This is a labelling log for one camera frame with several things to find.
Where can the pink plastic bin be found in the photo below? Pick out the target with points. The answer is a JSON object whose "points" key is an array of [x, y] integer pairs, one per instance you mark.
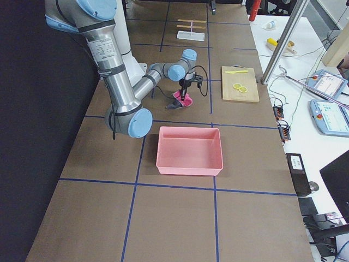
{"points": [[189, 151]]}

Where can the white camera pole with base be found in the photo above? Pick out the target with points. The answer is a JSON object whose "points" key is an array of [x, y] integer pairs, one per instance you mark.
{"points": [[135, 70]]}

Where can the black monitor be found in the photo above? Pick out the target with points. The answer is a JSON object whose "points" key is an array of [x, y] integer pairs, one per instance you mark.
{"points": [[335, 177]]}

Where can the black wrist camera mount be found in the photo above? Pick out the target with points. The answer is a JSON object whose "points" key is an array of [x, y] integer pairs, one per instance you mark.
{"points": [[197, 79]]}

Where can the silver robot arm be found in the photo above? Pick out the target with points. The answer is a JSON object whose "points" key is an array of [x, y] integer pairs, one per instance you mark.
{"points": [[103, 25]]}

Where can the red cylinder bottle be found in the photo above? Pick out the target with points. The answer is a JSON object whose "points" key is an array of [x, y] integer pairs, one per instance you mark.
{"points": [[254, 10]]}

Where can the near orange black connector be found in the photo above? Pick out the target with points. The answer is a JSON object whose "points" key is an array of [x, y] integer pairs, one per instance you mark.
{"points": [[284, 131]]}

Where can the aluminium frame post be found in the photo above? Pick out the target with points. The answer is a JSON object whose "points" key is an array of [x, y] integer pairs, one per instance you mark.
{"points": [[291, 25]]}

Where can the near teach pendant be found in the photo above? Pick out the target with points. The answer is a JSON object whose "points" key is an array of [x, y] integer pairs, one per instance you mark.
{"points": [[330, 118]]}

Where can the far teach pendant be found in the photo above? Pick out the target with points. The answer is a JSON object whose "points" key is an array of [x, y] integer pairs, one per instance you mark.
{"points": [[327, 83]]}

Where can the teach pendant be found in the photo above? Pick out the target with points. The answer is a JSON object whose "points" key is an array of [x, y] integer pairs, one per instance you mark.
{"points": [[330, 118], [327, 83]]}

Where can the black box with label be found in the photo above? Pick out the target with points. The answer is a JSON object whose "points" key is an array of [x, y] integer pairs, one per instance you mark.
{"points": [[298, 174]]}

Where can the orange black connector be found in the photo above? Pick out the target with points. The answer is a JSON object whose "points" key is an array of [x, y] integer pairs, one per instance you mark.
{"points": [[284, 131], [278, 112]]}

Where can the wooden stick beside tray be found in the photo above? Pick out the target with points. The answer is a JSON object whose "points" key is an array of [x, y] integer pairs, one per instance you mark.
{"points": [[188, 20]]}

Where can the lemon slice far from knife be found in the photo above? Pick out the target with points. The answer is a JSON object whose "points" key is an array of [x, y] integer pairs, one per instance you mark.
{"points": [[243, 89]]}

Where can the far orange black connector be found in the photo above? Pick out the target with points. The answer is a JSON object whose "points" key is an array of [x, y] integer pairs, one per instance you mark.
{"points": [[278, 112]]}

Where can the white rectangular tray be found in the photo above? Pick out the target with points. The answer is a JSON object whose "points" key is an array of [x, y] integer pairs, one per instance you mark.
{"points": [[194, 36]]}

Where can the yellow plastic knife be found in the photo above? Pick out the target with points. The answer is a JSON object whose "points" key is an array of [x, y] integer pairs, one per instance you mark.
{"points": [[236, 71]]}

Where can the lemon slice near knife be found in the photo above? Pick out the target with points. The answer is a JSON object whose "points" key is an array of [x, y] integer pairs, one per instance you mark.
{"points": [[237, 86]]}

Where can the small white bottle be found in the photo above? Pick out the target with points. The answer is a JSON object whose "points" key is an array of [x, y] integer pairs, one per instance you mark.
{"points": [[270, 25]]}

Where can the wooden cutting board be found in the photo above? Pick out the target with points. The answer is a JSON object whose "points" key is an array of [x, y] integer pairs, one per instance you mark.
{"points": [[248, 80]]}

